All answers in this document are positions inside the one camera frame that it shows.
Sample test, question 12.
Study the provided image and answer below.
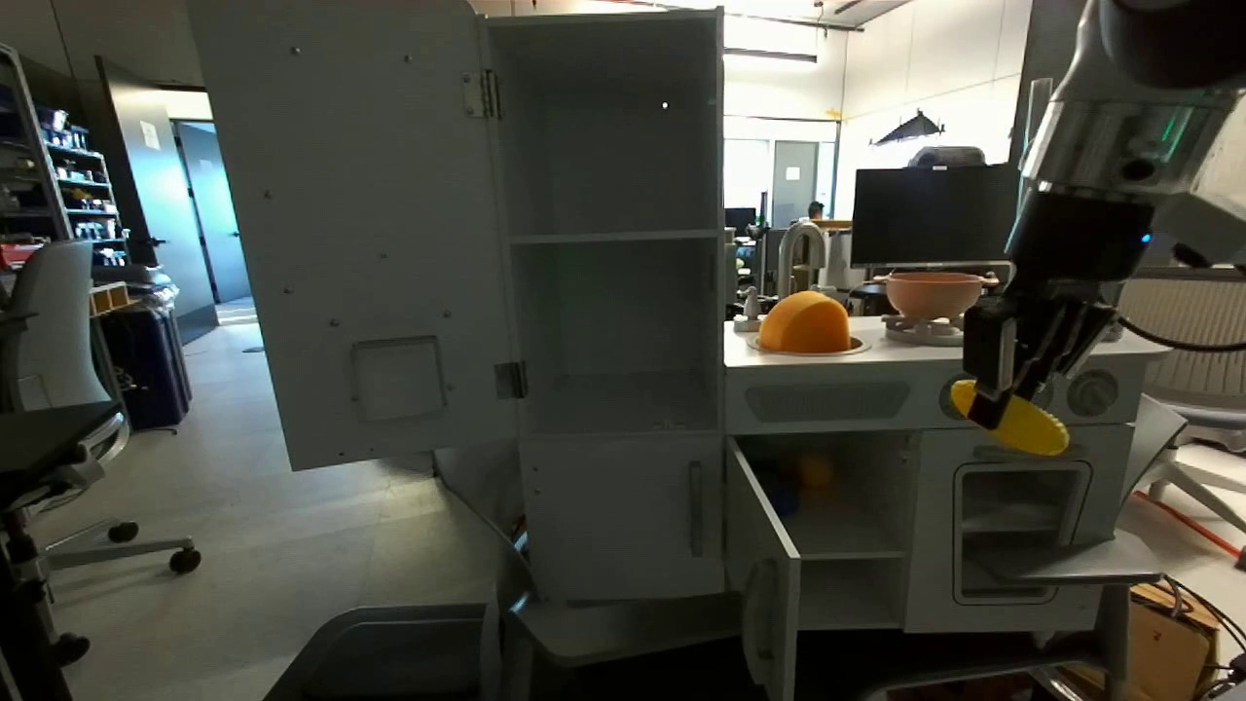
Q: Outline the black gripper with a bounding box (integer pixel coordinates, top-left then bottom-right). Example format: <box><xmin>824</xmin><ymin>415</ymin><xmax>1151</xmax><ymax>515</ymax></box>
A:
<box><xmin>960</xmin><ymin>190</ymin><xmax>1156</xmax><ymax>399</ymax></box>

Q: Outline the yellow toy banana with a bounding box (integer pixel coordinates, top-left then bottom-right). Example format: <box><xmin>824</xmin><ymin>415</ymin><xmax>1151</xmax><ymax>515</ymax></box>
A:
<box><xmin>941</xmin><ymin>372</ymin><xmax>1078</xmax><ymax>462</ymax></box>

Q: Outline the small white cabinet door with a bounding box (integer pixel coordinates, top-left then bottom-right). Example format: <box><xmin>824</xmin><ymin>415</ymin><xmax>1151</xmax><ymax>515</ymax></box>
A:
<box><xmin>719</xmin><ymin>440</ymin><xmax>808</xmax><ymax>701</ymax></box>

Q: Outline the round grey oven knob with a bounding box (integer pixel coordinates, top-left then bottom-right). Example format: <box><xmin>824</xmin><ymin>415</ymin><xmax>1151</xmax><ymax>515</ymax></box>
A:
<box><xmin>1072</xmin><ymin>364</ymin><xmax>1120</xmax><ymax>421</ymax></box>

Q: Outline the wooden bowl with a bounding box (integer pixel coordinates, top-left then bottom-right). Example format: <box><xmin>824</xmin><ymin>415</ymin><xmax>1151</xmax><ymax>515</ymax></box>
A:
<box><xmin>880</xmin><ymin>267</ymin><xmax>994</xmax><ymax>327</ymax></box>

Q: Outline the grey toy burner grate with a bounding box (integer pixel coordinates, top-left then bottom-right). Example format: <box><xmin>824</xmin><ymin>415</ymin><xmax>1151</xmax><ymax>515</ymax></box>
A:
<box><xmin>882</xmin><ymin>316</ymin><xmax>972</xmax><ymax>351</ymax></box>

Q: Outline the black computer monitor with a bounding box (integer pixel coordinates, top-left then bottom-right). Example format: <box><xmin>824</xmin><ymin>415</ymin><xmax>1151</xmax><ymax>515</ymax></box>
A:
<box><xmin>849</xmin><ymin>162</ymin><xmax>1019</xmax><ymax>272</ymax></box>

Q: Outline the mesh back chair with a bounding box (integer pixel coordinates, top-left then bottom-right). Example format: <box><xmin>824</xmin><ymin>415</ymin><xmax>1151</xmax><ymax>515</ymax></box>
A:
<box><xmin>1112</xmin><ymin>267</ymin><xmax>1246</xmax><ymax>437</ymax></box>

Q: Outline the white toy kitchen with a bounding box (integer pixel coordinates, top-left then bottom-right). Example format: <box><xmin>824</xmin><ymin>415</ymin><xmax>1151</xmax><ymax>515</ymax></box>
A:
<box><xmin>481</xmin><ymin>9</ymin><xmax>1191</xmax><ymax>701</ymax></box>

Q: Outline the orange dome bowl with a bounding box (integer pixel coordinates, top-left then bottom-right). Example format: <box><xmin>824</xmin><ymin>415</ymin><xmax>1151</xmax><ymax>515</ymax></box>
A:
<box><xmin>755</xmin><ymin>288</ymin><xmax>860</xmax><ymax>358</ymax></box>

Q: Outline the white oven door with window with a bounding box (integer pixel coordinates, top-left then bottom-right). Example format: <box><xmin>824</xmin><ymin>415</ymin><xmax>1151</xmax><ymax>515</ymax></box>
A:
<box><xmin>967</xmin><ymin>527</ymin><xmax>1165</xmax><ymax>589</ymax></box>

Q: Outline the grey toy faucet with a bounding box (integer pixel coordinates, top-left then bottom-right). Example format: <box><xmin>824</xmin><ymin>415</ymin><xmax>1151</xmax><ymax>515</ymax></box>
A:
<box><xmin>771</xmin><ymin>222</ymin><xmax>836</xmax><ymax>305</ymax></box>

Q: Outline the brown cardboard box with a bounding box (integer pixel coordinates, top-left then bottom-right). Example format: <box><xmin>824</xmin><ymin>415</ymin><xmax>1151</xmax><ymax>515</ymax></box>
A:
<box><xmin>1120</xmin><ymin>580</ymin><xmax>1225</xmax><ymax>701</ymax></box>

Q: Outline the white small fridge door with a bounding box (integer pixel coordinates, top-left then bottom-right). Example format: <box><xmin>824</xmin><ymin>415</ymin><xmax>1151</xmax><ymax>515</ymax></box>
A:
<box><xmin>516</xmin><ymin>433</ymin><xmax>727</xmax><ymax>602</ymax></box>

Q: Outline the light grey rounded panel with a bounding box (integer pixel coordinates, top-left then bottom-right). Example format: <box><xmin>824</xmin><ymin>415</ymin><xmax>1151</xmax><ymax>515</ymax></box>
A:
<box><xmin>265</xmin><ymin>599</ymin><xmax>506</xmax><ymax>701</ymax></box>

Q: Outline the black suitcase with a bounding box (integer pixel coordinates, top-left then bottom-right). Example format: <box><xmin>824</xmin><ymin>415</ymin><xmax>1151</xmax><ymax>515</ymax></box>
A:
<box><xmin>102</xmin><ymin>305</ymin><xmax>200</xmax><ymax>433</ymax></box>

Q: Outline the cluttered storage shelf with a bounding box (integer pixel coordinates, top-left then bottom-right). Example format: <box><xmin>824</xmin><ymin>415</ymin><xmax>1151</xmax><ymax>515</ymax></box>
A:
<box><xmin>0</xmin><ymin>42</ymin><xmax>135</xmax><ymax>292</ymax></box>

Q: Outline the grey office chair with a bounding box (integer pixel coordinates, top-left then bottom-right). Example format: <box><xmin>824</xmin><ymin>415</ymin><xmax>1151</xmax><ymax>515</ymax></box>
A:
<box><xmin>0</xmin><ymin>238</ymin><xmax>207</xmax><ymax>701</ymax></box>

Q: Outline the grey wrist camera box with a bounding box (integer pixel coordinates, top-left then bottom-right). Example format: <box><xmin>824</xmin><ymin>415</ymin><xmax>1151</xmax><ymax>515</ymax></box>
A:
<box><xmin>1034</xmin><ymin>93</ymin><xmax>1232</xmax><ymax>197</ymax></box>

